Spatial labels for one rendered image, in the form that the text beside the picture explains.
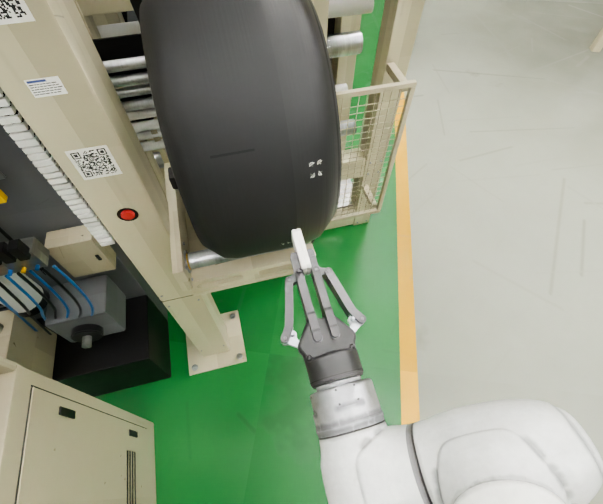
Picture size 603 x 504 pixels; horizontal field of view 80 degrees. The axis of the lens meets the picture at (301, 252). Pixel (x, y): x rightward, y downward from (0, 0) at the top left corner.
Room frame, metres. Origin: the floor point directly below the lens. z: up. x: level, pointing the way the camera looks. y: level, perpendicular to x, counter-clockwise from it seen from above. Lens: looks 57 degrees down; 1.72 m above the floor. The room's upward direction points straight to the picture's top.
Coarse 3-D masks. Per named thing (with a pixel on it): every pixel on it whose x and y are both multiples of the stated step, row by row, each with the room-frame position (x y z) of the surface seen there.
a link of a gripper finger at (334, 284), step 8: (328, 272) 0.27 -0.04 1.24; (328, 280) 0.27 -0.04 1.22; (336, 280) 0.26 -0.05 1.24; (336, 288) 0.25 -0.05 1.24; (336, 296) 0.24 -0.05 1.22; (344, 296) 0.23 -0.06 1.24; (344, 304) 0.22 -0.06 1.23; (352, 304) 0.22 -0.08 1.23; (344, 312) 0.22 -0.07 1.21; (352, 312) 0.21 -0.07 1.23; (360, 312) 0.21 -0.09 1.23; (360, 320) 0.20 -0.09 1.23
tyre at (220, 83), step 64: (192, 0) 0.62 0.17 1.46; (256, 0) 0.63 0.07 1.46; (192, 64) 0.52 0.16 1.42; (256, 64) 0.53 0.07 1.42; (320, 64) 0.56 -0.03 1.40; (192, 128) 0.45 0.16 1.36; (256, 128) 0.46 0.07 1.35; (320, 128) 0.49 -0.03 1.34; (192, 192) 0.41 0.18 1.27; (256, 192) 0.42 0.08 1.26; (320, 192) 0.44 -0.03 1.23
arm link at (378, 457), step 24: (360, 432) 0.05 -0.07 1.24; (384, 432) 0.05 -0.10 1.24; (408, 432) 0.05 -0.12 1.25; (336, 456) 0.03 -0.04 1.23; (360, 456) 0.03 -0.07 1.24; (384, 456) 0.03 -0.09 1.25; (408, 456) 0.03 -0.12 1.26; (336, 480) 0.01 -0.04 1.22; (360, 480) 0.01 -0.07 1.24; (384, 480) 0.01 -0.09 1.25; (408, 480) 0.01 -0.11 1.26
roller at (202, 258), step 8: (312, 240) 0.56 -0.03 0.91; (288, 248) 0.55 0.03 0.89; (192, 256) 0.50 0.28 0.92; (200, 256) 0.50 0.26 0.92; (208, 256) 0.50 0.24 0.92; (216, 256) 0.51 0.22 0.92; (248, 256) 0.52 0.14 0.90; (192, 264) 0.48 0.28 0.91; (200, 264) 0.49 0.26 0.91; (208, 264) 0.49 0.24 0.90
